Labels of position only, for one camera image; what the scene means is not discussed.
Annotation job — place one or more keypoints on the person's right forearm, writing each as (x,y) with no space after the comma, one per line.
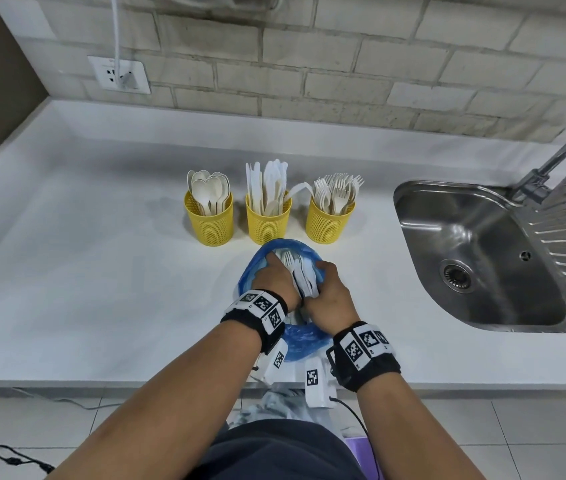
(413,429)

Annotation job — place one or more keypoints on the bundle of white plastic cutlery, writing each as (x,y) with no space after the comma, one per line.
(303,279)

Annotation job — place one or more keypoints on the white wall socket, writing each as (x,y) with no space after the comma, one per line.
(100,74)

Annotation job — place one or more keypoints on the purple plastic stool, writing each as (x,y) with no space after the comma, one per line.
(368,459)

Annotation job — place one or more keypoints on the blue plastic bag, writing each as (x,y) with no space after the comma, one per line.
(303,344)

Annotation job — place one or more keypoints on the yellow mesh cup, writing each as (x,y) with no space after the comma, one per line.
(210,227)
(268,227)
(330,227)

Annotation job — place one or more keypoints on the black wristband with markers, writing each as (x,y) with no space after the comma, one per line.
(258,314)
(368,354)

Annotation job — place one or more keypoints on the metal faucet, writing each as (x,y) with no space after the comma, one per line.
(558,159)

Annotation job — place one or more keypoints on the person's right hand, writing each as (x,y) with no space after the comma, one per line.
(333,299)

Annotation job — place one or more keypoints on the person's left hand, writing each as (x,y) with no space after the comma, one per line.
(275,284)

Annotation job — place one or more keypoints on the white plastic knife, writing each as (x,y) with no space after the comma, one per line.
(300,188)

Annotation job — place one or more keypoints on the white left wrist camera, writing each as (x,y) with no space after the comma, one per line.
(275,362)

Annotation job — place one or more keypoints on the black right wristband with markers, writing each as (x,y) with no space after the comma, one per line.
(368,354)

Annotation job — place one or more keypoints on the black left wristband with markers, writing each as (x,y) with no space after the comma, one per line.
(258,314)

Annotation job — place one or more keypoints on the grey shoe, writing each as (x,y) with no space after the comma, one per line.
(298,407)
(263,407)

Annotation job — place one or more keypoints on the person's left forearm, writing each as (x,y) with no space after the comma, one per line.
(163,414)

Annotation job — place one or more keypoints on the person's dark shorts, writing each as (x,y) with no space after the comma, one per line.
(273,452)

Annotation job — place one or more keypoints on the stainless steel sink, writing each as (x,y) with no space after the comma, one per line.
(483,264)

